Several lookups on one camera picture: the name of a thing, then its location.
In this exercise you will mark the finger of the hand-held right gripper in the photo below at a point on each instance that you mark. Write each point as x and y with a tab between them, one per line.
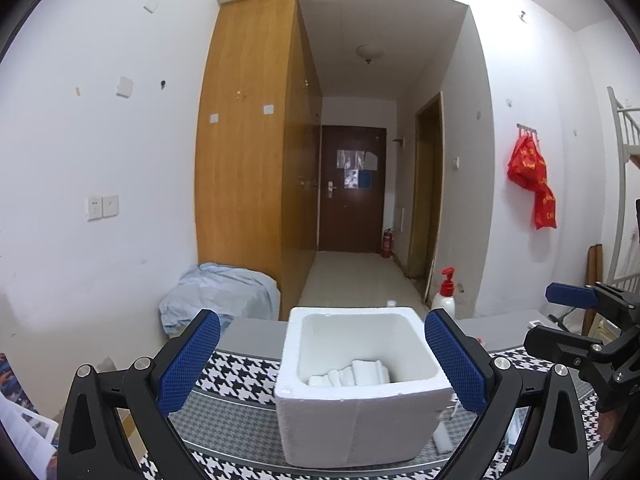
570	294
565	345

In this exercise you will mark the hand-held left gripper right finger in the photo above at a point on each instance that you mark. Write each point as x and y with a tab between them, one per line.
457	360

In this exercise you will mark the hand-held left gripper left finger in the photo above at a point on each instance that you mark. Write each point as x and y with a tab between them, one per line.
192	360

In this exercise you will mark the white towels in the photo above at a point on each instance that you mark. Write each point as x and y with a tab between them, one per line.
355	374

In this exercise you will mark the white foam box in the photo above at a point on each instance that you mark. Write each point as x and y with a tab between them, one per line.
325	425

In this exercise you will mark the wooden sticks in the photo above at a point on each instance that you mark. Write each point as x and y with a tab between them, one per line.
595	270

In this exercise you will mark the houndstooth tablecloth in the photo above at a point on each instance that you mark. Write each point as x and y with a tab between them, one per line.
240	375

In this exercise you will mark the white pump bottle red cap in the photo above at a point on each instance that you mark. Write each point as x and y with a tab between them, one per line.
444	304

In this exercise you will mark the light blue covered bundle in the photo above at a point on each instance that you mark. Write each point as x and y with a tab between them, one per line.
220	290

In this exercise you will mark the white metal bed ladder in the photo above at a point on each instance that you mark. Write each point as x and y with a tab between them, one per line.
622	185

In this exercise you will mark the red fire extinguisher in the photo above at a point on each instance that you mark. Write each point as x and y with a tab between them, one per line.
387	245

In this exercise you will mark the red plastic bag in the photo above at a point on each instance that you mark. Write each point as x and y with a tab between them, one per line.
527	165

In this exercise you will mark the metal hook rack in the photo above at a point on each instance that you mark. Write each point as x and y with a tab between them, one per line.
527	129

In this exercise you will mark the dark brown door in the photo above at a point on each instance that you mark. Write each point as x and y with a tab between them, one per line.
350	220

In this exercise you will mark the printed magazine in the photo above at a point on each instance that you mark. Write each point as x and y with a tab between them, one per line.
25	425

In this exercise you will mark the blue paper notice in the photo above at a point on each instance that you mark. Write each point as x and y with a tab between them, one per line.
366	179

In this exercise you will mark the wooden wardrobe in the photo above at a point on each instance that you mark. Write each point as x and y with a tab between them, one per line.
245	160

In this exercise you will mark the white paper notices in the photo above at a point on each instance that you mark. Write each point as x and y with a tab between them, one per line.
356	160

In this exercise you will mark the ceiling lamp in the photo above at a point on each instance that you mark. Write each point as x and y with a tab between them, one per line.
369	51

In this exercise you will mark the white wall panel box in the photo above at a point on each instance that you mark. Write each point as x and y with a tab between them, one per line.
403	217

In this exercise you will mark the wooden door frame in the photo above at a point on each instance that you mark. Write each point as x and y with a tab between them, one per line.
438	185

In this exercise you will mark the white wall socket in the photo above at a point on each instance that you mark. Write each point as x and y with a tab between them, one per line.
110	206
94	209

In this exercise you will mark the white wall plate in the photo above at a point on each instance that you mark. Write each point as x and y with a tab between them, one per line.
125	86
151	4

